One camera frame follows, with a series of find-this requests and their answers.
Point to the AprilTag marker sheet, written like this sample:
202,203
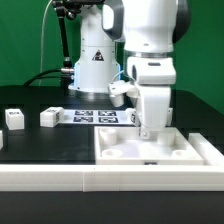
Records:
96,117

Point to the white square tabletop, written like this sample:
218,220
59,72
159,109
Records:
124,146

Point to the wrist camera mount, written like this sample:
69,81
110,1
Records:
118,89

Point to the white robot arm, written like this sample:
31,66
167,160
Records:
125,47

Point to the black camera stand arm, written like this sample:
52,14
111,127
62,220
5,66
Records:
69,9

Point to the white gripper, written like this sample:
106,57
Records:
153,78

